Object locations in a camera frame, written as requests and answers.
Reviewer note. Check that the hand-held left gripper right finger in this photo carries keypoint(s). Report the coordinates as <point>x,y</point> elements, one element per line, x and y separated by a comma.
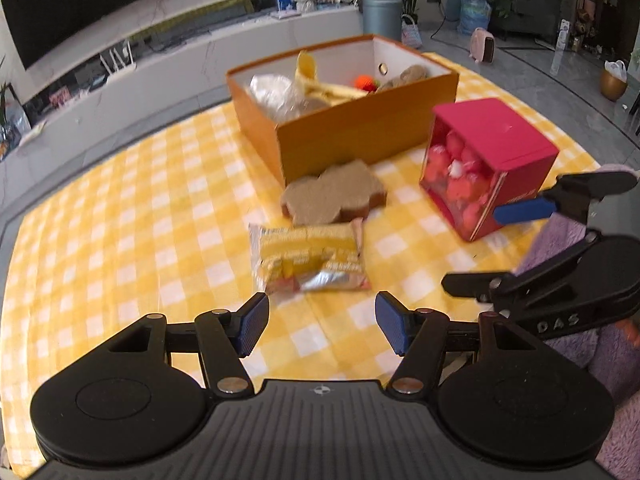
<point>392,322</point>

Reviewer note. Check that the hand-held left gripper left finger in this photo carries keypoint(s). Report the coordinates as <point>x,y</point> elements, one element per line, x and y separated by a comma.
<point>252,325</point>

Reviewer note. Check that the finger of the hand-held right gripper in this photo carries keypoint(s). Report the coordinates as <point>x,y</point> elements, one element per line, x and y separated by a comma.
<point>520,211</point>
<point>470,284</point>

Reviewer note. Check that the yellow snack packet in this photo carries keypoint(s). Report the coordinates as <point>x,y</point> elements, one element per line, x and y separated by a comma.
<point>310,255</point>

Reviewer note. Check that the orange cardboard box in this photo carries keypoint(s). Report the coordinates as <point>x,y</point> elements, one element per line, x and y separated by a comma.
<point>350,135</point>

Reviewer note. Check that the clear plastic wrap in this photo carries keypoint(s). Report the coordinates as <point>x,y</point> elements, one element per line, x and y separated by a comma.
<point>270,92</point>

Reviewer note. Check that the purple fluffy clothing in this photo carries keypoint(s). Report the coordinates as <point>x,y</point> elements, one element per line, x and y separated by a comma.
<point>615,370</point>

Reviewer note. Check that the red box with clear window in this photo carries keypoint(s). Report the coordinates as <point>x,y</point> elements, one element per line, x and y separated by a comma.
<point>495,135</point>

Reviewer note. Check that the brown toast-shaped plush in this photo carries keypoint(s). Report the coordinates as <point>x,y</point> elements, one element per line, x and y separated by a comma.
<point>330,195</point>

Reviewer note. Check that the gold pot with white bag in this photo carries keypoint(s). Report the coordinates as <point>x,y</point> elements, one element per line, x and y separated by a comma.
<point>614,82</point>

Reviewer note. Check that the pink space heater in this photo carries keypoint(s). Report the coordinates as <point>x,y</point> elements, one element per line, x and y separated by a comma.
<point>482,45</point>

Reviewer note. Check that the yellow checkered tablecloth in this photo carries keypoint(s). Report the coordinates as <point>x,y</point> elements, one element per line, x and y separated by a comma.
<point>125,210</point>

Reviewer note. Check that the brown plush toy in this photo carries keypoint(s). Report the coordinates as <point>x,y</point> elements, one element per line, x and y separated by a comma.
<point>402,79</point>

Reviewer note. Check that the white bottle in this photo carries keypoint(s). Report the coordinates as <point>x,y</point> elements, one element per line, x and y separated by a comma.
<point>563,35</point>

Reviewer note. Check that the orange knitted ball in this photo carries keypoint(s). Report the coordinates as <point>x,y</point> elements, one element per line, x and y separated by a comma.
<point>365,83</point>

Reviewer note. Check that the blue water jug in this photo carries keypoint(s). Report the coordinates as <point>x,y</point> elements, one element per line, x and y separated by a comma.
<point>474,10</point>

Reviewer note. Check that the woven pastel basket bag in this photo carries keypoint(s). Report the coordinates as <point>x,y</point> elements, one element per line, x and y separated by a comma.
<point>411,32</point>

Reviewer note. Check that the yellow banana toy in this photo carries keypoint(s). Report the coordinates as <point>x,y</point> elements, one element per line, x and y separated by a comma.
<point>320,87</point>

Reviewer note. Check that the grey trash bin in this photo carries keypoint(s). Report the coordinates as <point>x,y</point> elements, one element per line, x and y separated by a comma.
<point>381,17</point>

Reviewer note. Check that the white marble tv console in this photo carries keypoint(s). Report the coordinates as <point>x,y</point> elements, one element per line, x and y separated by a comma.
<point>200,62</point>

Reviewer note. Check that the white router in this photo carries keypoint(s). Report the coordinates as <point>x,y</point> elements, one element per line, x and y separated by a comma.
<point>119,62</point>

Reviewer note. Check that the pink box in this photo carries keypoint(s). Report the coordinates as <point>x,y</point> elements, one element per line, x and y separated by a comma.
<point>60,96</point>

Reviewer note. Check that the black television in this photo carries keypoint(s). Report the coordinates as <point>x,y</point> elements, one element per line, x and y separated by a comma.
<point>90,5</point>

